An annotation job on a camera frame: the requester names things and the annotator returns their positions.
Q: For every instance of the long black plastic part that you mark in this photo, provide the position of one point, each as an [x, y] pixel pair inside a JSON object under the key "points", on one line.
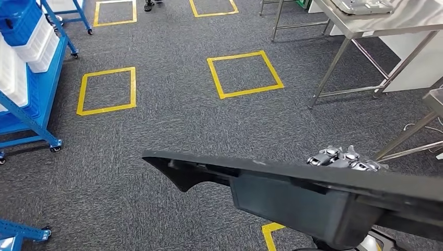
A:
{"points": [[294, 201]]}

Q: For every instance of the blue wheeled shelf rack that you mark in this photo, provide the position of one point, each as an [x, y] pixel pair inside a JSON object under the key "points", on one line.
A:
{"points": [[81, 15], [41, 104]]}

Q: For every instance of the stainless steel table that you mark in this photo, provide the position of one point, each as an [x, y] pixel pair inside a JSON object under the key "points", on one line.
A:
{"points": [[380, 24], [277, 20]]}

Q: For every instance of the black stand foot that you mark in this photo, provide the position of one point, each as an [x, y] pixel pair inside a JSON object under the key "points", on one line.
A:
{"points": [[148, 6]]}

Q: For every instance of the green crate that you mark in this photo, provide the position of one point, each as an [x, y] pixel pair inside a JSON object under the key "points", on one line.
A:
{"points": [[304, 3]]}

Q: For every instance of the machined aluminium plate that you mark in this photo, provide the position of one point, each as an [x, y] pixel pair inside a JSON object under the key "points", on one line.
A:
{"points": [[363, 7]]}

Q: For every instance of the white plastic bin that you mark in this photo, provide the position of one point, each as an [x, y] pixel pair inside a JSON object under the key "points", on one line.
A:
{"points": [[65, 5], [12, 76], [38, 45]]}

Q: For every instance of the white partition panel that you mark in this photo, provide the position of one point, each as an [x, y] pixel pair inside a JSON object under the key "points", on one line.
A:
{"points": [[415, 65]]}

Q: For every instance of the blue plastic bin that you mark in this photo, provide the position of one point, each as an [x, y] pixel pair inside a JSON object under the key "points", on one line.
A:
{"points": [[19, 20]]}

